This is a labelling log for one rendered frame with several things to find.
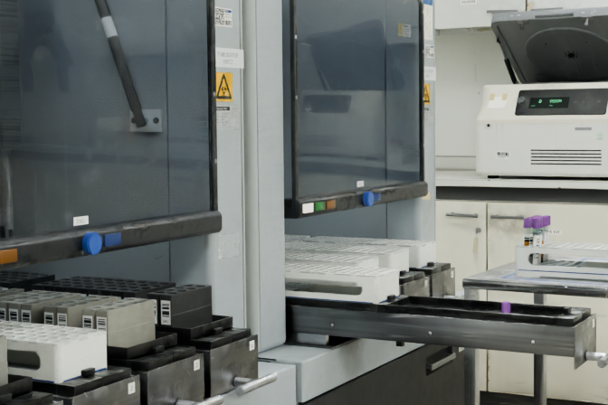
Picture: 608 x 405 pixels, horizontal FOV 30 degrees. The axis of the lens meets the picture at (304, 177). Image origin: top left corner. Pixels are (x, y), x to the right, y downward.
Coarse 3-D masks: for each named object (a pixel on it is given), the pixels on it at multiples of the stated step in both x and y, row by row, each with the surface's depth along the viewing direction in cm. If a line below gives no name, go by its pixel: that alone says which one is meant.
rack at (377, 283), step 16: (288, 272) 206; (304, 272) 204; (320, 272) 203; (336, 272) 203; (352, 272) 202; (368, 272) 202; (384, 272) 202; (288, 288) 208; (304, 288) 211; (320, 288) 214; (336, 288) 212; (352, 288) 211; (368, 288) 198; (384, 288) 200
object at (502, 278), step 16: (560, 256) 258; (576, 256) 258; (496, 272) 233; (512, 272) 232; (464, 288) 225; (480, 288) 223; (496, 288) 221; (512, 288) 220; (528, 288) 218; (544, 288) 216; (560, 288) 215; (576, 288) 213; (592, 288) 212; (544, 304) 261; (464, 352) 226; (464, 368) 226; (544, 368) 262; (464, 384) 226; (544, 384) 262; (464, 400) 226; (544, 400) 262
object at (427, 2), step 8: (424, 0) 257; (424, 8) 257; (424, 16) 257; (424, 24) 258; (424, 32) 258; (432, 48) 262; (432, 56) 262; (424, 88) 258; (424, 96) 258; (424, 104) 258; (424, 112) 258; (432, 112) 263; (424, 120) 258; (432, 120) 263
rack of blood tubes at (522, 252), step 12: (516, 252) 226; (528, 252) 225; (540, 252) 224; (552, 252) 223; (564, 252) 221; (576, 252) 220; (588, 252) 219; (600, 252) 218; (516, 264) 226; (528, 264) 225; (540, 264) 226; (552, 264) 226; (564, 264) 226; (576, 264) 226; (588, 264) 229; (600, 264) 228; (516, 276) 226; (528, 276) 225; (540, 276) 224; (552, 276) 223; (564, 276) 222; (576, 276) 221; (588, 276) 219; (600, 276) 218
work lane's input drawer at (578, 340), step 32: (288, 320) 204; (320, 320) 201; (352, 320) 198; (384, 320) 195; (416, 320) 192; (448, 320) 190; (480, 320) 187; (512, 320) 185; (544, 320) 183; (576, 320) 183; (544, 352) 182; (576, 352) 181
